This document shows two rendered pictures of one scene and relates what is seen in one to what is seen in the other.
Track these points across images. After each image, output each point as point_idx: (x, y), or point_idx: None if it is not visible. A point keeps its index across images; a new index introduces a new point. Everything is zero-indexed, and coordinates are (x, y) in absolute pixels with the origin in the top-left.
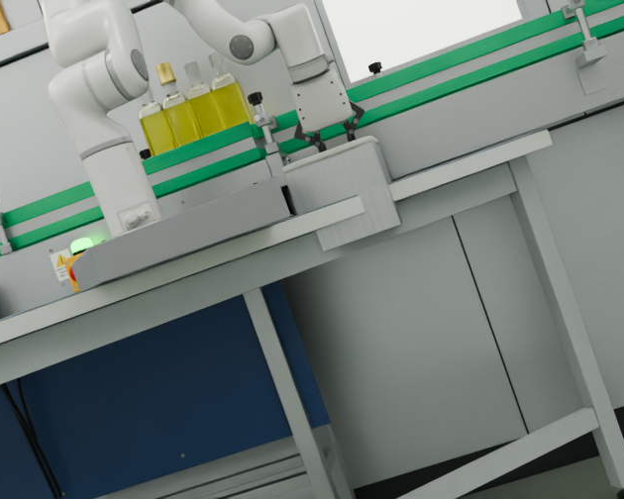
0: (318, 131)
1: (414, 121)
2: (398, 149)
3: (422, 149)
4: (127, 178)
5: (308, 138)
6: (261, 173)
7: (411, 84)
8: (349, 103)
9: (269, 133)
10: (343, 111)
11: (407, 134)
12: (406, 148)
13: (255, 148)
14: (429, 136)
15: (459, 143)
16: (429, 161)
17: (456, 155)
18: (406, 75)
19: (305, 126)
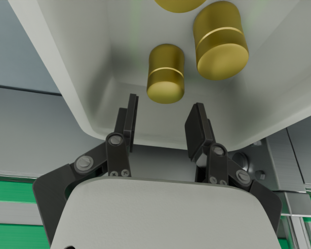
0: (211, 183)
1: (29, 155)
2: (77, 131)
3: (48, 116)
4: None
5: (241, 177)
6: None
7: None
8: (53, 240)
9: (299, 243)
10: (97, 213)
11: (52, 143)
12: (66, 127)
13: None
14: (26, 127)
15: None
16: (51, 100)
17: (14, 91)
18: None
19: (263, 219)
